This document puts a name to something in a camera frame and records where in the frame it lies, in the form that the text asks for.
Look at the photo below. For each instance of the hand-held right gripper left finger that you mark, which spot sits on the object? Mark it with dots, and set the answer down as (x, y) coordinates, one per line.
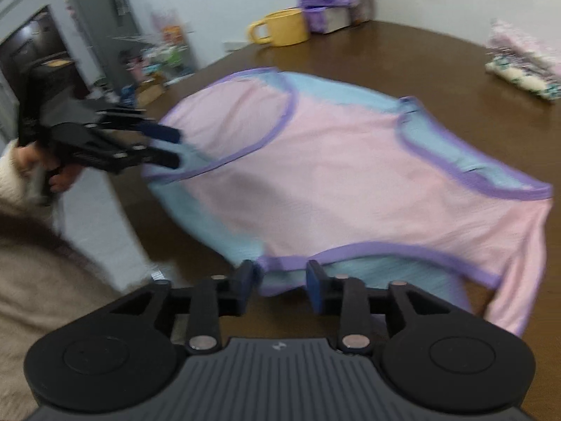
(247, 287)

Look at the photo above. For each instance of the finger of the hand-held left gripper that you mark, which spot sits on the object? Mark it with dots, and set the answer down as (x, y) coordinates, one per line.
(162, 133)
(162, 159)

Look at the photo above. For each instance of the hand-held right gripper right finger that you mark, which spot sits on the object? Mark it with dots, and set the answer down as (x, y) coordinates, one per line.
(313, 289)

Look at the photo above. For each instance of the pink and blue mesh vest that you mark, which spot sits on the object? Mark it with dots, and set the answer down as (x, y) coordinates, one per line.
(328, 175)

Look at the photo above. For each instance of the person's left hand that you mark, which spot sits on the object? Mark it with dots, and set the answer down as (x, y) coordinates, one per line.
(65, 180)

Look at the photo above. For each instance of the small cardboard box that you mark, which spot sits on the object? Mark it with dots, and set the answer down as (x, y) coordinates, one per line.
(151, 90)

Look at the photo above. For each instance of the dark wooden cabinet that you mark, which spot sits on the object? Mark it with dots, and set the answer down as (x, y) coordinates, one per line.
(30, 48)

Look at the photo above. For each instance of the grey refrigerator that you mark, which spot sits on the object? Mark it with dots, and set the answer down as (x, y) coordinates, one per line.
(101, 22)

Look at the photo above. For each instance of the white printed sign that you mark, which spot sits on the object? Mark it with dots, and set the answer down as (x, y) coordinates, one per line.
(234, 46)

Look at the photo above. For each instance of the yellow ceramic mug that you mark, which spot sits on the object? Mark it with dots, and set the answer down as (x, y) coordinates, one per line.
(287, 28)

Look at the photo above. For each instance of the person's beige clothing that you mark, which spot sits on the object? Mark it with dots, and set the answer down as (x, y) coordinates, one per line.
(44, 294)

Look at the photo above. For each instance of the purple and white tissue box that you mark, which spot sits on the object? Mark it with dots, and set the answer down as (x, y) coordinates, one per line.
(326, 19)

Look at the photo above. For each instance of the folded cream green-flower cloth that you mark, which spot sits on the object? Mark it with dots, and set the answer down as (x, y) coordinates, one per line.
(521, 79)

